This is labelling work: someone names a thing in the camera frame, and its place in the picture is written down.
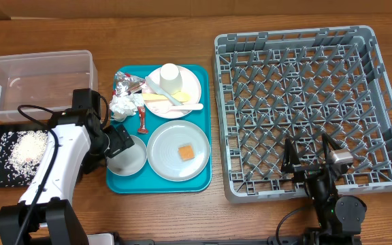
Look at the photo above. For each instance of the crumpled white napkin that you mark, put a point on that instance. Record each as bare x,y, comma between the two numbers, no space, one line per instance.
122,107

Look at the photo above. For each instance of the clear plastic bin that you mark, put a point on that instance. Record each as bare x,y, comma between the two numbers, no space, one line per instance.
46,79

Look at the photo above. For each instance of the light blue plastic knife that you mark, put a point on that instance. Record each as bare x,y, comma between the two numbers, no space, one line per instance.
158,90

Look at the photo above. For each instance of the yellow plastic spoon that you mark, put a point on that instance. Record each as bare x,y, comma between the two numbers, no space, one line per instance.
180,96

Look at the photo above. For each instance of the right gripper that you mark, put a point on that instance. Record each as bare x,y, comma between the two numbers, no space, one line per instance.
304,170

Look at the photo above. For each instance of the grey dishwasher rack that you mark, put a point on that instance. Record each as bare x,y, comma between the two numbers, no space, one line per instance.
299,84

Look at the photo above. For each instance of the teal serving tray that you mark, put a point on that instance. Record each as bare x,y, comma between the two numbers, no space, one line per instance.
146,181

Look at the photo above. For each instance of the red sauce packet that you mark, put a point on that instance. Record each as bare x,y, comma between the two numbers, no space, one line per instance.
142,116

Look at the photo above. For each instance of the white paper cup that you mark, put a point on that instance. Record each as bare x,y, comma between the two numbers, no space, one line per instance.
170,78

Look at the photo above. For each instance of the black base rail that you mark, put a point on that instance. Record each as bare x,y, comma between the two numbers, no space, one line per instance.
266,241

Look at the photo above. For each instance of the white plate with cutlery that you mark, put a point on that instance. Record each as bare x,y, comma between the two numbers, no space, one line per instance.
190,85

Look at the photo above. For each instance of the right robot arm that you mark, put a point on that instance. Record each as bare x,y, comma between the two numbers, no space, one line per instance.
339,216

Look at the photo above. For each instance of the pink plastic fork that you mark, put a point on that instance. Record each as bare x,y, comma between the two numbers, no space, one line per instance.
197,106

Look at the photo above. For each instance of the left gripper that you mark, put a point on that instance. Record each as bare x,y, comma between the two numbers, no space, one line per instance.
119,137

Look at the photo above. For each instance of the crumpled foil wrapper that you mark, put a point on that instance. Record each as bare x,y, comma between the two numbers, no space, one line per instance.
127,84

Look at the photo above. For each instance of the small grey bowl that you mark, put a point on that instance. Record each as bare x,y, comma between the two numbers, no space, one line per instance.
129,161

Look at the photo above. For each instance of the grey round plate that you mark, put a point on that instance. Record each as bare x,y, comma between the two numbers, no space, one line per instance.
163,156

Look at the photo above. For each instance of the orange food cube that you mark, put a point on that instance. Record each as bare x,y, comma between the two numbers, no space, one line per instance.
186,152

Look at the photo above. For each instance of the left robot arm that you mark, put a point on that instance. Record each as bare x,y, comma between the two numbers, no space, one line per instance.
79,141

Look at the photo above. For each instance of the white rice pile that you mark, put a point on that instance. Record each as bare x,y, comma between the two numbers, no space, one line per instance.
21,153

